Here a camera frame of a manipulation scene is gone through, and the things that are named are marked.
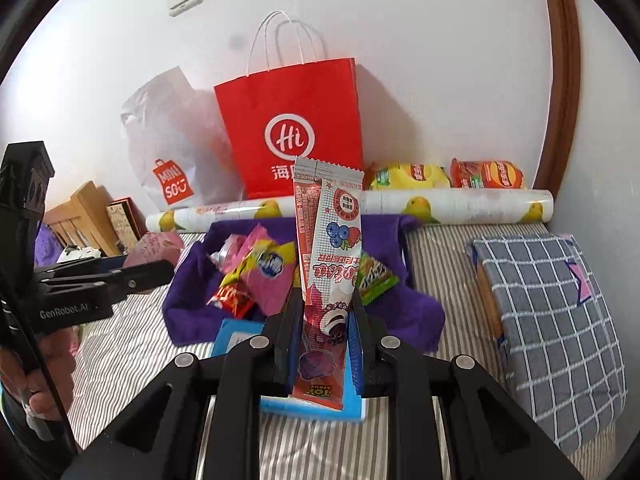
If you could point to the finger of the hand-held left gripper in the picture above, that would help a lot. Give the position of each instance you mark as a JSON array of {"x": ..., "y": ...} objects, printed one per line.
[
  {"x": 107, "y": 266},
  {"x": 145, "y": 280}
]

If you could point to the striped bed sheet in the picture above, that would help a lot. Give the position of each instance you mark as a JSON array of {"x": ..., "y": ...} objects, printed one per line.
[{"x": 440, "y": 260}]

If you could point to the red paper bag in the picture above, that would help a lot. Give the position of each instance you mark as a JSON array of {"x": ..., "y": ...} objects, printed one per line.
[{"x": 280, "y": 90}]

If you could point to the person's left hand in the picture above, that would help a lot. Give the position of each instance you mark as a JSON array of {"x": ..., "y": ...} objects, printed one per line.
[{"x": 60, "y": 365}]

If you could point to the berry-printed long snack packet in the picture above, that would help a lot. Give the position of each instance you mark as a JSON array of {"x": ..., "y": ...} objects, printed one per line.
[{"x": 330, "y": 240}]

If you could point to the yellow chip bag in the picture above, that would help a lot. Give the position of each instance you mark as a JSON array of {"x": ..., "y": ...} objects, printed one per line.
[{"x": 395, "y": 175}]

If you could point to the grey checked folded cloth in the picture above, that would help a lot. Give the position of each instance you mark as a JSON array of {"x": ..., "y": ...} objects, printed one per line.
[{"x": 540, "y": 320}]

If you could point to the yellow and pink snack packet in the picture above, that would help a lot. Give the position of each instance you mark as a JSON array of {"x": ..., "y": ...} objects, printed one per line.
[{"x": 272, "y": 280}]

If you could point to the brown wooden door frame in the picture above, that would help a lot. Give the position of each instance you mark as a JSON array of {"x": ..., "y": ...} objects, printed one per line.
[{"x": 562, "y": 60}]

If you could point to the white spotted cloth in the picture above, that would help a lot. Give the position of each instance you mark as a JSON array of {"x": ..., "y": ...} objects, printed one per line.
[{"x": 75, "y": 252}]

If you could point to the orange chip bag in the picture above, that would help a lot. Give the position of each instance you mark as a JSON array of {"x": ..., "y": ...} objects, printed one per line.
[{"x": 487, "y": 174}]

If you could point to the red snack packet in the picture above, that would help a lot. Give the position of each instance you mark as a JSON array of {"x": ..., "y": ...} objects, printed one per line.
[{"x": 230, "y": 300}]

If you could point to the blue tissue box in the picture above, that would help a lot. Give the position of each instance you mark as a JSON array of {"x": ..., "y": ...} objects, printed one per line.
[{"x": 235, "y": 335}]

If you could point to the wooden headboard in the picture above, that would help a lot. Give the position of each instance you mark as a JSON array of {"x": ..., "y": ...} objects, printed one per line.
[{"x": 85, "y": 215}]

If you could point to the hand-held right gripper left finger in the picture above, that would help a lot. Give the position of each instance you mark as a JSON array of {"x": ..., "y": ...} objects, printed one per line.
[{"x": 295, "y": 345}]

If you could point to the brown patterned box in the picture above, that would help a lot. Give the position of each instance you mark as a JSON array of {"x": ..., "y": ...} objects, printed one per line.
[{"x": 122, "y": 225}]

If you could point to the bright pink snack packet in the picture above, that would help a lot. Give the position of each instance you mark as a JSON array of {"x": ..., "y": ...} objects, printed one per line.
[{"x": 252, "y": 240}]

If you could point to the white plastic bag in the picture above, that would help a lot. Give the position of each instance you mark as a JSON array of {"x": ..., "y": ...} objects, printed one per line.
[{"x": 175, "y": 125}]

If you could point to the green snack packet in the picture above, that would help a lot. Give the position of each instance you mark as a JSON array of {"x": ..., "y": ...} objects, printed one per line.
[{"x": 377, "y": 277}]

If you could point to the purple fabric basket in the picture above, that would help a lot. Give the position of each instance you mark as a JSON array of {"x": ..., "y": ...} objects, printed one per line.
[{"x": 400, "y": 310}]

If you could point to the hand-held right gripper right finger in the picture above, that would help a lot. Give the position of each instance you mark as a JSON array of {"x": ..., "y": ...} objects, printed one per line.
[{"x": 356, "y": 345}]

